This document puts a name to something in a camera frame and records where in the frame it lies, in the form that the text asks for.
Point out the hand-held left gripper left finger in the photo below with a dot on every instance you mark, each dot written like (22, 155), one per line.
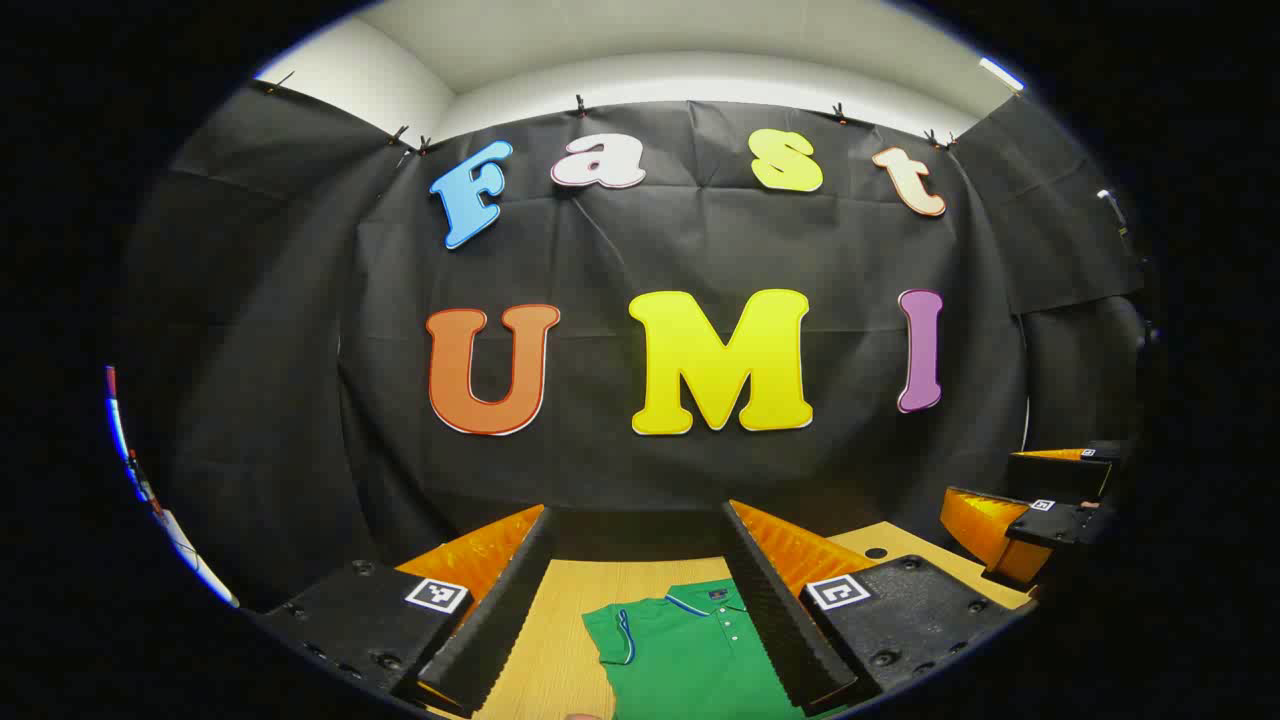
(500, 620)

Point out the white ceiling light strip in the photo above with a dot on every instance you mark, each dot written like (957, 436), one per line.
(1000, 73)

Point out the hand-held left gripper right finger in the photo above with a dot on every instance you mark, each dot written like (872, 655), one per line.
(780, 620)

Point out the green T-shirt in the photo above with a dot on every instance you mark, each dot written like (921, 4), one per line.
(680, 660)

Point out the row of black cloth clips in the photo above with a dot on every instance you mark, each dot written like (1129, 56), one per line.
(580, 105)

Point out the black backdrop cloth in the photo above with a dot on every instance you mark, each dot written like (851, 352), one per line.
(600, 250)

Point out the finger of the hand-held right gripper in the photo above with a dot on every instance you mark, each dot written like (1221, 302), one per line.
(1060, 478)
(1065, 522)

